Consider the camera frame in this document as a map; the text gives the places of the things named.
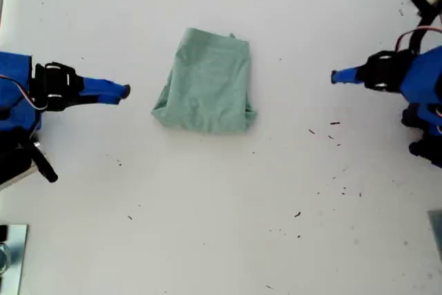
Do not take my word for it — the light green t-shirt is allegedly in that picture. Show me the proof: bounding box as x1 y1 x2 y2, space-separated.
151 27 259 135

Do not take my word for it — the arm red white wire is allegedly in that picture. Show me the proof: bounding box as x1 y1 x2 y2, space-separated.
394 26 442 53
0 74 48 112

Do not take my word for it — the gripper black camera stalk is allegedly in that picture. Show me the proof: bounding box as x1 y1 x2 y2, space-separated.
409 7 436 55
21 129 59 184

